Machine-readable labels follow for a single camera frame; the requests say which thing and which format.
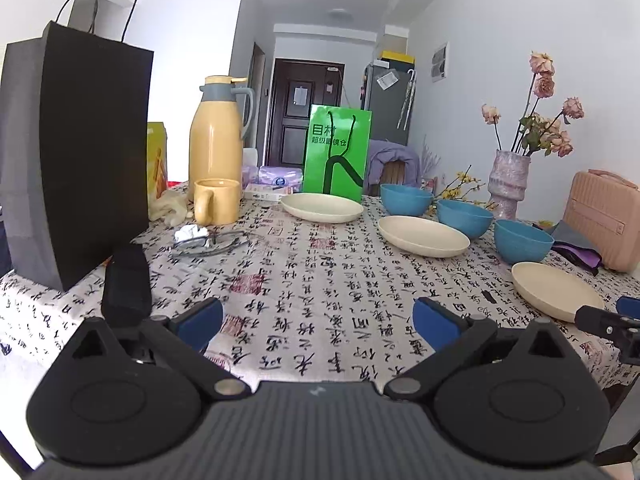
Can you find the small flat white box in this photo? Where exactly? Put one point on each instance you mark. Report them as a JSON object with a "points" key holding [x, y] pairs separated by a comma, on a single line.
{"points": [[265, 191]]}

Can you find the white paper notice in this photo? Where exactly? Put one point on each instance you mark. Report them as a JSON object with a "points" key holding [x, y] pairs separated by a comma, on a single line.
{"points": [[300, 96]]}

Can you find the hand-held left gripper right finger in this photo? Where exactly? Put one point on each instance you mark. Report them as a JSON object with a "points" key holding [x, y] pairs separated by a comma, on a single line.
{"points": [[435, 322]]}

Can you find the cream rubber gloves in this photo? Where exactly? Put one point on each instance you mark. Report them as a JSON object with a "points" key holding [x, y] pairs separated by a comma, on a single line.
{"points": [[167, 207]]}

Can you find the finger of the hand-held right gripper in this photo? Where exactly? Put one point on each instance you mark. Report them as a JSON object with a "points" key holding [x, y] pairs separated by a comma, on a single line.
{"points": [[628, 307], [597, 320]]}

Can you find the speckled pink vase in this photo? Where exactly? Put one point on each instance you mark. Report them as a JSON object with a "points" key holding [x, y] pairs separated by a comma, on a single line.
{"points": [[507, 185]]}

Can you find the pale dried grass bunch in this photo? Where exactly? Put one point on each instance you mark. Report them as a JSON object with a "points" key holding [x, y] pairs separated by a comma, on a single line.
{"points": [[430, 160]]}

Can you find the yellow thermos jug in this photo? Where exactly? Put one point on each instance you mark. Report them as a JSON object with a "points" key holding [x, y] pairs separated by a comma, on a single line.
{"points": [[215, 145]]}

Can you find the crumpled white tissue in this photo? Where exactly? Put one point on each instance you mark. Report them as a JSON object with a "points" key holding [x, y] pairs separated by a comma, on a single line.
{"points": [[190, 232]]}

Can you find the yellow lidded box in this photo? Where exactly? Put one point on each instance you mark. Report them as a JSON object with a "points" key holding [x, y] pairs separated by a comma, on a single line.
{"points": [[395, 55]]}

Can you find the dark brown door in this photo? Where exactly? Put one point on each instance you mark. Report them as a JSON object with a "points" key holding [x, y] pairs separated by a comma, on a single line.
{"points": [[285, 135]]}

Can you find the wooden chair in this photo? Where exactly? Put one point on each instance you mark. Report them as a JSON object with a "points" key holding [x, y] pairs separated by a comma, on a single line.
{"points": [[392, 172]]}

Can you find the purple cloth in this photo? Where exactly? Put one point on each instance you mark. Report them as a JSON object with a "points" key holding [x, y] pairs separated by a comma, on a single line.
{"points": [[585, 257]]}

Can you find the grey paper sheet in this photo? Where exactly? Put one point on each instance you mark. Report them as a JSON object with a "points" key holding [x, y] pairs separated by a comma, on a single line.
{"points": [[387, 80]]}

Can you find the eyeglasses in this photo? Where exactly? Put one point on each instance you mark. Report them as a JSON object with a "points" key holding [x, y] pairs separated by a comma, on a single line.
{"points": [[190, 250]]}

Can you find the folded umbrella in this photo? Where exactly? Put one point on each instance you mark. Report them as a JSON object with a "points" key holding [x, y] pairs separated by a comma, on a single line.
{"points": [[406, 105]]}

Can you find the pink hard case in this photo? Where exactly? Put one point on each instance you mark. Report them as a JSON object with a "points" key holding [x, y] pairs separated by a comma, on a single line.
{"points": [[600, 215]]}

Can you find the yellow cardboard box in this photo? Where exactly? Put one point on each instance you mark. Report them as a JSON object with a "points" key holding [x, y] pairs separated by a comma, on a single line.
{"points": [[156, 160]]}

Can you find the grey cloth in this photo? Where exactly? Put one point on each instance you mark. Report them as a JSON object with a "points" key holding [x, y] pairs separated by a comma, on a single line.
{"points": [[570, 235]]}

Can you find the yellow mug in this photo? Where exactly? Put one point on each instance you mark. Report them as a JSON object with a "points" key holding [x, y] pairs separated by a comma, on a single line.
{"points": [[220, 202]]}

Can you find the blue bowl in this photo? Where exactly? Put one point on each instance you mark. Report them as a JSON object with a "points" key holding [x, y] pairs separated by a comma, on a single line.
{"points": [[405, 200], [522, 241], [465, 219]]}

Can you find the purple jacket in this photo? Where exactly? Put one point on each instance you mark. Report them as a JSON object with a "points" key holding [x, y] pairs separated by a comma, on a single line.
{"points": [[390, 152]]}

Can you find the cream plate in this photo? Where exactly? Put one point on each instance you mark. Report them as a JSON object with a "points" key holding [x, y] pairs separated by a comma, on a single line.
{"points": [[420, 235], [550, 287], [320, 207]]}

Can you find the dried pink roses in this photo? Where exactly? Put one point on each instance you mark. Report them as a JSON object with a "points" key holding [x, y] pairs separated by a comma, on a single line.
{"points": [[542, 132]]}

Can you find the black paper bag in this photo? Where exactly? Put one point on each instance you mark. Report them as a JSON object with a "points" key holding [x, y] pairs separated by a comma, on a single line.
{"points": [[75, 160]]}

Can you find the green paper bag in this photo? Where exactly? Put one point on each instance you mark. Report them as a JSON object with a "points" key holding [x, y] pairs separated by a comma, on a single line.
{"points": [[325, 175]]}

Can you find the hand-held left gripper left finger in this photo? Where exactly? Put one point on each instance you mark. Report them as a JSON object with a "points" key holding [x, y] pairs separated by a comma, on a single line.
{"points": [[200, 321]]}

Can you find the yellow flowering branch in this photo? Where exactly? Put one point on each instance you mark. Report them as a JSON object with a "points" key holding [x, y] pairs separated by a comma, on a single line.
{"points": [[462, 182]]}

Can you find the purple tissue pack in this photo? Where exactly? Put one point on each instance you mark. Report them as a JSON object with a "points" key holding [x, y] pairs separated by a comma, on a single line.
{"points": [[280, 175]]}

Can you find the grey refrigerator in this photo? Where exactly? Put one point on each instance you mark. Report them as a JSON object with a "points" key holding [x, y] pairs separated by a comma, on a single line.
{"points": [[385, 115]]}

